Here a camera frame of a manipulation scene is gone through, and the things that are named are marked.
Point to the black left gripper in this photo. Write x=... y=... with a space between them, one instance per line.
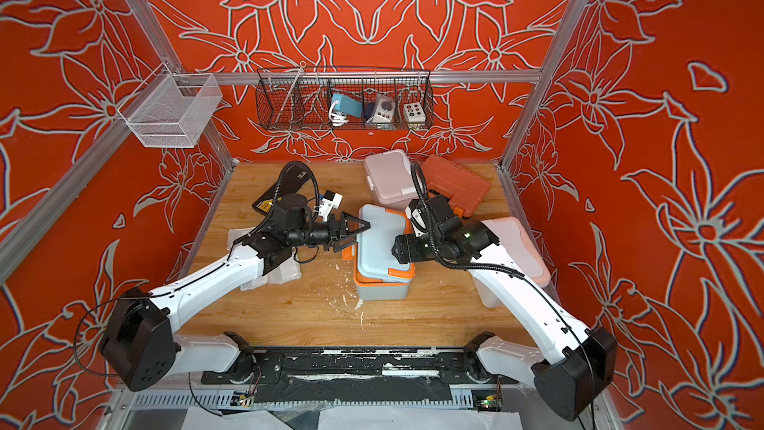
x=338 y=233

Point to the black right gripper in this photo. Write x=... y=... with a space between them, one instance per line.
x=411 y=248

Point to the grey first aid box orange handle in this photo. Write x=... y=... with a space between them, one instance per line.
x=377 y=274

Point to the white gauze packet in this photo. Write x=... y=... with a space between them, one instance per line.
x=238 y=237
x=287 y=272

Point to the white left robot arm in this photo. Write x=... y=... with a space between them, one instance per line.
x=143 y=343

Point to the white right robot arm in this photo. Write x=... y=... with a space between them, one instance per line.
x=576 y=363

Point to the black tool case yellow label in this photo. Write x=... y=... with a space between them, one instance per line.
x=294 y=178

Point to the orange plastic tool case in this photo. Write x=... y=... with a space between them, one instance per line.
x=464 y=189

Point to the white round-dial device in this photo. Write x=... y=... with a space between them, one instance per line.
x=382 y=111

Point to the beige button box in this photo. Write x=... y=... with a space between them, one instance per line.
x=414 y=115

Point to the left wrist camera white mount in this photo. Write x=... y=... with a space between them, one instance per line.
x=329 y=201

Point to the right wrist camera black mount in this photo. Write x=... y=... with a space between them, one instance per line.
x=462 y=241

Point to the blue device with white cable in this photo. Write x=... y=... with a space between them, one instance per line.
x=342 y=109

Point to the black wire wall basket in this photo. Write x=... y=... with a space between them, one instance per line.
x=297 y=99

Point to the white wire mesh basket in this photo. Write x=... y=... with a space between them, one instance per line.
x=171 y=115

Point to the aluminium left side rail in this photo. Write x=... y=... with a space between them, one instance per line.
x=26 y=235

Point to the aluminium frame post left rear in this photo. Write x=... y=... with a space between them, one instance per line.
x=170 y=64

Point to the aluminium frame post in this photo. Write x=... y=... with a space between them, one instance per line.
x=170 y=64
x=570 y=19

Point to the aluminium frame post right rear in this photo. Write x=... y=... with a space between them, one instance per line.
x=570 y=19

